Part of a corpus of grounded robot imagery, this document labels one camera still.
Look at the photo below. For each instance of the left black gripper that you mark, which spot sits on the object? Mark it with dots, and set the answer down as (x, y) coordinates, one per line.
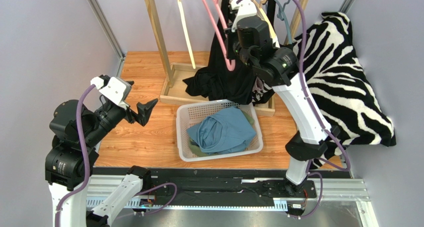
(144, 110)

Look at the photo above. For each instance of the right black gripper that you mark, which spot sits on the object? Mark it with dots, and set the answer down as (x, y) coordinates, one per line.
(243, 53)

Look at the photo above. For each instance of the cream hanger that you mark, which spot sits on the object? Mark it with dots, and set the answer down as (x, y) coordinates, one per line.
(186, 34)

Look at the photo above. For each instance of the black tank top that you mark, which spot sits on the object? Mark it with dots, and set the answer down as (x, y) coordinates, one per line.
(216, 82)

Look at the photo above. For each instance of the blue tank top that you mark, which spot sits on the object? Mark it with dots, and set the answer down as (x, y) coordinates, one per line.
(227, 129)

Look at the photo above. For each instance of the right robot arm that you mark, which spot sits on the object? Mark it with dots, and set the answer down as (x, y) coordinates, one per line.
(249, 40)

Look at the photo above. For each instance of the beige wooden hanger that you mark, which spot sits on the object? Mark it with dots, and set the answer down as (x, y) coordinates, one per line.
(262, 14)

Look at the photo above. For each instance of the grey blue hanger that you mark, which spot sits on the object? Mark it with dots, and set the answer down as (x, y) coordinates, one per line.
(283, 17)

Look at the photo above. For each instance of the striped tank top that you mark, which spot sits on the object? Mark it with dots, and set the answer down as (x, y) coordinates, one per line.
(261, 92)

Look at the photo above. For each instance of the wooden clothes rack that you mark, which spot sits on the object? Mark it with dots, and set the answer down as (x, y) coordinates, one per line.
(172, 91)

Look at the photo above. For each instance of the white plastic basket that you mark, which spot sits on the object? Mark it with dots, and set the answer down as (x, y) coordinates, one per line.
(191, 114)

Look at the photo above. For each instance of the zebra print blanket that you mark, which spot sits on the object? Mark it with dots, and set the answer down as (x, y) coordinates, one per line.
(339, 86)

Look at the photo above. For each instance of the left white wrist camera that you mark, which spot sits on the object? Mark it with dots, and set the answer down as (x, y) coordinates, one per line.
(113, 88)

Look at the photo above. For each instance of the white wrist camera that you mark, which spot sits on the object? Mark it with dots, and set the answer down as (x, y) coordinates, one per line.
(113, 88)
(244, 8)

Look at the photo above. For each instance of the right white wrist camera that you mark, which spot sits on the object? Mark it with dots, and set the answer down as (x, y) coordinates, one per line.
(244, 8)

